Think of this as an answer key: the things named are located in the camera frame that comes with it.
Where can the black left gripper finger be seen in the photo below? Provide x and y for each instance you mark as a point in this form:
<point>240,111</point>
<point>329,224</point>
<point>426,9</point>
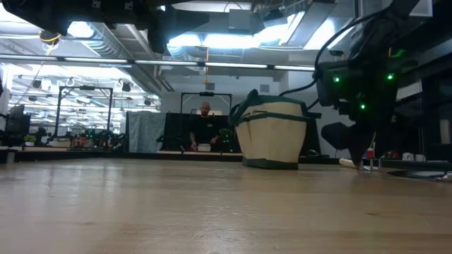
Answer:
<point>166,24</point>

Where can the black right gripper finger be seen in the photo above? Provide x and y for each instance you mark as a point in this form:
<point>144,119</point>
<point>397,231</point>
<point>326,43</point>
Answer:
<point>335,135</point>
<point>362,141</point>

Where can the cream and green gardening bag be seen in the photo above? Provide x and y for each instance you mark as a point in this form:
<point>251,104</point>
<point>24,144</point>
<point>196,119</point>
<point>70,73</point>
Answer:
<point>272,137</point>

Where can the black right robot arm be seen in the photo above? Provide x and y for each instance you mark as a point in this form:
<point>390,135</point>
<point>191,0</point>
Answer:
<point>423,42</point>

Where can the red cup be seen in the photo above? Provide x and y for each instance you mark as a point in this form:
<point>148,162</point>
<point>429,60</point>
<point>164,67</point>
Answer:
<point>370,154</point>

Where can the black computer mouse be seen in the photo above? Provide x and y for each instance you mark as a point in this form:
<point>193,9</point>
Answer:
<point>313,153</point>

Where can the long ceiling light strip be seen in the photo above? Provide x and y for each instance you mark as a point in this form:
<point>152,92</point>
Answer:
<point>166,63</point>

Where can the white mug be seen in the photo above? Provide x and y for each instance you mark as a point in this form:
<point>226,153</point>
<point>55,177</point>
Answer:
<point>408,157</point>
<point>420,157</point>

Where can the grey ceiling box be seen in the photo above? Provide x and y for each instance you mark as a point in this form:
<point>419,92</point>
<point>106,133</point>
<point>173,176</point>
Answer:
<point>240,19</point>

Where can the grey curtain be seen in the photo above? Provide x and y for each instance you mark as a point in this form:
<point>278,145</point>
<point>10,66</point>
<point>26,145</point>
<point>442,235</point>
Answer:
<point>144,132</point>

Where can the person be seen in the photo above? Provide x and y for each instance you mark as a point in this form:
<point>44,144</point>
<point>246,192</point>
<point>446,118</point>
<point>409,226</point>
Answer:
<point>204,130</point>

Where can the small potted plant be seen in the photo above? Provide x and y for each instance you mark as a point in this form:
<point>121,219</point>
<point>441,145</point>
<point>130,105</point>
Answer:
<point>30,140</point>

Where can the narrow black rig frame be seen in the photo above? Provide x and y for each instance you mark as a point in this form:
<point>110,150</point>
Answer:
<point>206,94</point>

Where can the wide black rig frame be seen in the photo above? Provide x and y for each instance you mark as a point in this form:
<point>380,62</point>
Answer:
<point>58,116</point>

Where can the black aluminium table frame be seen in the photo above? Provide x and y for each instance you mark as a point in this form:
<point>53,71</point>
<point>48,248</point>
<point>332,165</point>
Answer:
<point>106,155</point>

